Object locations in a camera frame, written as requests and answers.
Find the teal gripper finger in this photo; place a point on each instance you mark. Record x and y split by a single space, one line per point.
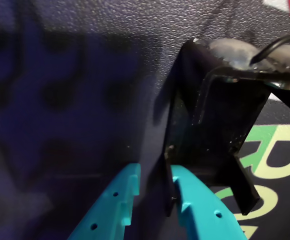
202 207
110 207

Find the small black battery pack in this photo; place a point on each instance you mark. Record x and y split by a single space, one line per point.
222 120

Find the black WOWROBO mat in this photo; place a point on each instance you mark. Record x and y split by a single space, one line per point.
110 37

